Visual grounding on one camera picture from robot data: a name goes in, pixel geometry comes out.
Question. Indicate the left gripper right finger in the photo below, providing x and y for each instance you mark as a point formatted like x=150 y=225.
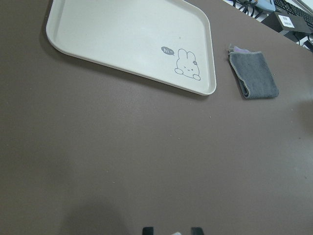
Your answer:
x=196 y=231

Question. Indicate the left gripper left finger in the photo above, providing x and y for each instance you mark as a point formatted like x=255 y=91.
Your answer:
x=148 y=231

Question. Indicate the grey folded cloth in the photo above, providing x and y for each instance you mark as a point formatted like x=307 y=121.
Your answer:
x=254 y=76

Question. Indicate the cream rabbit tray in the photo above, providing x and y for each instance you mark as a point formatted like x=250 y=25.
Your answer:
x=168 y=41

